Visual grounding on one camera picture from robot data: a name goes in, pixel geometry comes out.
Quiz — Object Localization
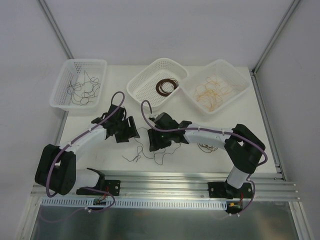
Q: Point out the white basket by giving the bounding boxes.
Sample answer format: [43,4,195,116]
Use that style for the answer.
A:
[49,58,108,115]
[126,58,189,111]
[179,59,252,116]

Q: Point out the small connector board right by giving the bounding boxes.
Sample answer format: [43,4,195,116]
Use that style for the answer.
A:
[229,202,243,209]

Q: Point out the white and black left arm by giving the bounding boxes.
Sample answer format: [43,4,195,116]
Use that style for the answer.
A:
[34,104,140,198]

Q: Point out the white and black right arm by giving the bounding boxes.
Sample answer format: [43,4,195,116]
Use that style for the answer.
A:
[146,112,268,199]

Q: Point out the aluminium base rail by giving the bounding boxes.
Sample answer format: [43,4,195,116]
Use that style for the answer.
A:
[31,169,300,201]

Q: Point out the brown yellow wire ball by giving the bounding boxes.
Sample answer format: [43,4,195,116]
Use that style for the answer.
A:
[197,143,218,154]

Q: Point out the white basket left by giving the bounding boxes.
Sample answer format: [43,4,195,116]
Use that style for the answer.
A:
[49,58,108,115]

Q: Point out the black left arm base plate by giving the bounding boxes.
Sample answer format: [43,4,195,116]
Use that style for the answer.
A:
[76,179,121,196]

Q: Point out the black thin wire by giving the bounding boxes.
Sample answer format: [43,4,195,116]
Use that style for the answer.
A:
[66,71,102,106]
[122,127,183,166]

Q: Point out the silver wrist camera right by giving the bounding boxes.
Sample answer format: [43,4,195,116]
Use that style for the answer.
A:
[148,113,159,122]

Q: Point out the white basket right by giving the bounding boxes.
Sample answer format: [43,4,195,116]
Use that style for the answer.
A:
[179,59,252,116]

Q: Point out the white slotted cable duct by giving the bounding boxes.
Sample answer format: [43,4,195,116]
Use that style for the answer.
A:
[41,197,227,211]

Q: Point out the aluminium frame post right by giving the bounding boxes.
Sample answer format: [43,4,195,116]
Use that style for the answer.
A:
[252,0,303,76]

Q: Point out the brown wire coil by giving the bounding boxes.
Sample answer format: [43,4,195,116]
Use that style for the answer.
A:
[155,77,180,97]

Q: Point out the small green circuit board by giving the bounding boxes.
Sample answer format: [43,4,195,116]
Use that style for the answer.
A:
[93,198,107,206]

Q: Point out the white basket middle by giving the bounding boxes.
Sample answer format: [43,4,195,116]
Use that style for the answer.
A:
[126,58,189,111]

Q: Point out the orange wires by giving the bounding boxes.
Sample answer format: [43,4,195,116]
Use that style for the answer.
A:
[193,76,247,112]

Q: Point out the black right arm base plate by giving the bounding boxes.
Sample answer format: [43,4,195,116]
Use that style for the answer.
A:
[207,181,254,200]

